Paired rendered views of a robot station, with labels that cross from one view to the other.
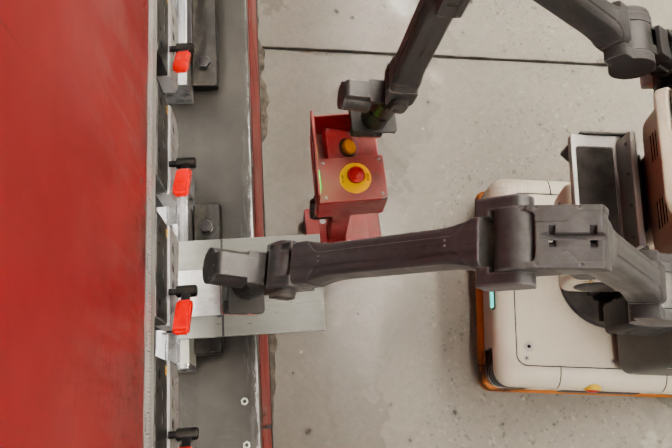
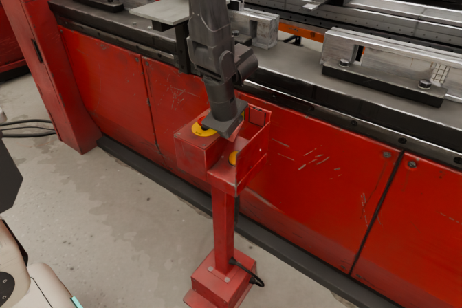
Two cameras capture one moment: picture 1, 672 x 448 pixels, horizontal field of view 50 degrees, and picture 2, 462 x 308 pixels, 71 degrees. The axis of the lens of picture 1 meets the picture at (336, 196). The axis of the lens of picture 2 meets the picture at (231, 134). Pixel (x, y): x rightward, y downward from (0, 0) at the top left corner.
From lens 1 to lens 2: 1.57 m
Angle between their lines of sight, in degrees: 66
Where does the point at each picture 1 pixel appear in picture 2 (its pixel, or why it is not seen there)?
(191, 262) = not seen: outside the picture
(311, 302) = (146, 11)
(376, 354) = (143, 253)
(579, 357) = not seen: outside the picture
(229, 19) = (382, 97)
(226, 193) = not seen: hidden behind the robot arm
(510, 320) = (50, 295)
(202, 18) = (386, 76)
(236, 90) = (314, 79)
